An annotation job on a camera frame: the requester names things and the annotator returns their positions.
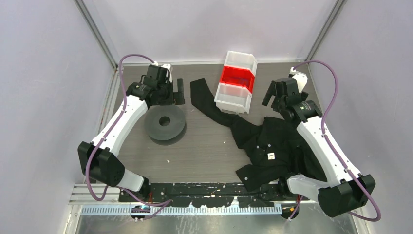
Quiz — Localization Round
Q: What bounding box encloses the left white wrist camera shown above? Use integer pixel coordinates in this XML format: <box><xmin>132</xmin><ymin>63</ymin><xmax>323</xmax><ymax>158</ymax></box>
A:
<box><xmin>152</xmin><ymin>61</ymin><xmax>172</xmax><ymax>83</ymax></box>

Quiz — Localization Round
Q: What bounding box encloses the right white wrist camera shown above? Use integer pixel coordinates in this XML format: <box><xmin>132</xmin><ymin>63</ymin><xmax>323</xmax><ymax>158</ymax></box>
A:
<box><xmin>289</xmin><ymin>67</ymin><xmax>308</xmax><ymax>93</ymax></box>

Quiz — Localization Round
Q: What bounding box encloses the dark grey cable spool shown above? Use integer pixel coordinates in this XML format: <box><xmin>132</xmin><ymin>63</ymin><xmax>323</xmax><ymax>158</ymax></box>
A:
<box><xmin>144</xmin><ymin>105</ymin><xmax>187</xmax><ymax>145</ymax></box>

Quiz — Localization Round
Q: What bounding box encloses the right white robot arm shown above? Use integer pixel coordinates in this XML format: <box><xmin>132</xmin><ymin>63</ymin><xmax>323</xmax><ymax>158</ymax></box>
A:
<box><xmin>262</xmin><ymin>77</ymin><xmax>376</xmax><ymax>217</ymax></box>

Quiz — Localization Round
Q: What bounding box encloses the red middle bin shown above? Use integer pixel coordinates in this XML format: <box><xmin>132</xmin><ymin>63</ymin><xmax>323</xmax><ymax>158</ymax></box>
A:
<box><xmin>220</xmin><ymin>66</ymin><xmax>255</xmax><ymax>93</ymax></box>

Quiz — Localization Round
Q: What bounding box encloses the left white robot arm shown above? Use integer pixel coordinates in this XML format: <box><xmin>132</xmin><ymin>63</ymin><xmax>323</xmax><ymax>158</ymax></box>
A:
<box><xmin>77</xmin><ymin>64</ymin><xmax>185</xmax><ymax>202</ymax></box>

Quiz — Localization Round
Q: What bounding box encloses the black shirt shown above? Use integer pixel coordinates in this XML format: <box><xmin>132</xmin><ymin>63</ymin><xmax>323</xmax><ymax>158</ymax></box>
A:
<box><xmin>190</xmin><ymin>78</ymin><xmax>327</xmax><ymax>192</ymax></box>

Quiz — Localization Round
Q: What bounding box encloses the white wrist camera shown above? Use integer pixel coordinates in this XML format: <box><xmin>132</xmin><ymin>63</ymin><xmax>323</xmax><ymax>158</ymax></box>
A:
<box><xmin>152</xmin><ymin>61</ymin><xmax>172</xmax><ymax>83</ymax></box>
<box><xmin>289</xmin><ymin>67</ymin><xmax>308</xmax><ymax>93</ymax></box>

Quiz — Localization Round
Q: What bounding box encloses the clear far bin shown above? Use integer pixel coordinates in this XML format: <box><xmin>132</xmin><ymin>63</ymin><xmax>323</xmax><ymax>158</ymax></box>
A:
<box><xmin>224</xmin><ymin>51</ymin><xmax>258</xmax><ymax>76</ymax></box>

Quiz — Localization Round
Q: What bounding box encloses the clear bin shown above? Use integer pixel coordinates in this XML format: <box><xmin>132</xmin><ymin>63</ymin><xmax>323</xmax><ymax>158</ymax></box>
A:
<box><xmin>214</xmin><ymin>82</ymin><xmax>252</xmax><ymax>114</ymax></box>
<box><xmin>224</xmin><ymin>51</ymin><xmax>258</xmax><ymax>76</ymax></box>

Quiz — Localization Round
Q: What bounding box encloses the clear near bin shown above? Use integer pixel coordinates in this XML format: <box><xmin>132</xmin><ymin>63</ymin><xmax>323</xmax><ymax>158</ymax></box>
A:
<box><xmin>214</xmin><ymin>82</ymin><xmax>252</xmax><ymax>114</ymax></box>

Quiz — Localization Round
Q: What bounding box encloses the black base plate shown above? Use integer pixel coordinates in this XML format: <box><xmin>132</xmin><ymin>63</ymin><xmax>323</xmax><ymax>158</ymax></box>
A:
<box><xmin>119</xmin><ymin>182</ymin><xmax>299</xmax><ymax>208</ymax></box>

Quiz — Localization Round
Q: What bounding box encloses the slotted cable duct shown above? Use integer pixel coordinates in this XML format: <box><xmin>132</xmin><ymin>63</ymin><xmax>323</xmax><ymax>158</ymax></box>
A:
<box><xmin>80</xmin><ymin>204</ymin><xmax>282</xmax><ymax>215</ymax></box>

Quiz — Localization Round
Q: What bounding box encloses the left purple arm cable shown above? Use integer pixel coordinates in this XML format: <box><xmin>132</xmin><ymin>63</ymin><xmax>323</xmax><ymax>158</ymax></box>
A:
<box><xmin>84</xmin><ymin>54</ymin><xmax>173</xmax><ymax>220</ymax></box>

